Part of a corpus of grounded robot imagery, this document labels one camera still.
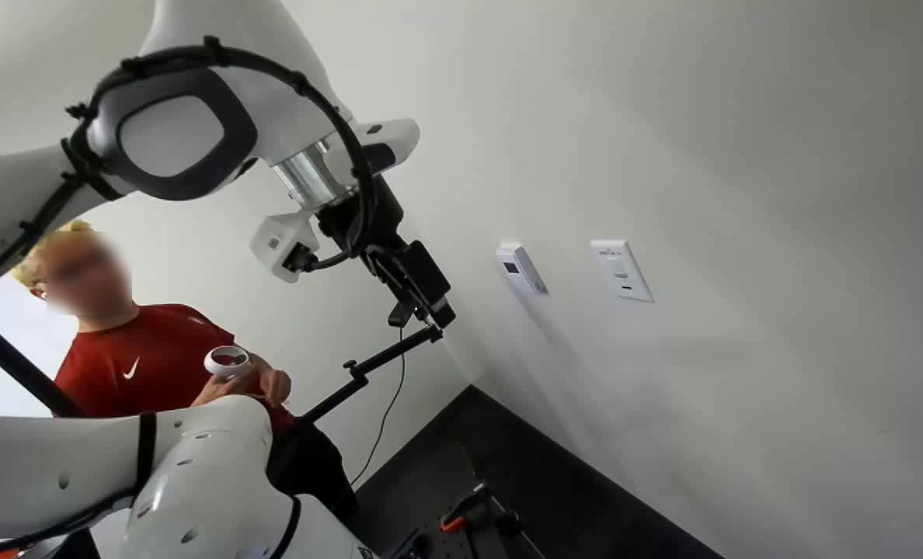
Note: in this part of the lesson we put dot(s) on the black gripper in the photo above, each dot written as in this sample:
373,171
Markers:
365,220

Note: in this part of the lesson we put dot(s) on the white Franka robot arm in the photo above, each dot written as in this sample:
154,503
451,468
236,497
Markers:
220,476

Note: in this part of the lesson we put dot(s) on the operator hand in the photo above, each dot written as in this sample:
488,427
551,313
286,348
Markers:
262,385

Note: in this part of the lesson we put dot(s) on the red and black floor tool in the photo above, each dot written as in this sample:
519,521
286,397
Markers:
480,516

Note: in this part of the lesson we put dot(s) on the person in red shirt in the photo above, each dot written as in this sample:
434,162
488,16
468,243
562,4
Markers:
151,358

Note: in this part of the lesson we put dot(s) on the black diagonal pole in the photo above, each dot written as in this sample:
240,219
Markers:
11,362

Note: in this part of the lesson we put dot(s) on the black articulated camera stand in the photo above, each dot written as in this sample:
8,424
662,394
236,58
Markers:
370,364

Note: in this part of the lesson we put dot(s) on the white wall thermostat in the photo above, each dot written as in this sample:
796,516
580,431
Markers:
523,270

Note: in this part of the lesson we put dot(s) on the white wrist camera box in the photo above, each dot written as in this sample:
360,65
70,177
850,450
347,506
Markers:
276,243

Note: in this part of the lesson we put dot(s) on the white light switch plate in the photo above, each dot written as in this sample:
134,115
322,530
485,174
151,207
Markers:
618,269

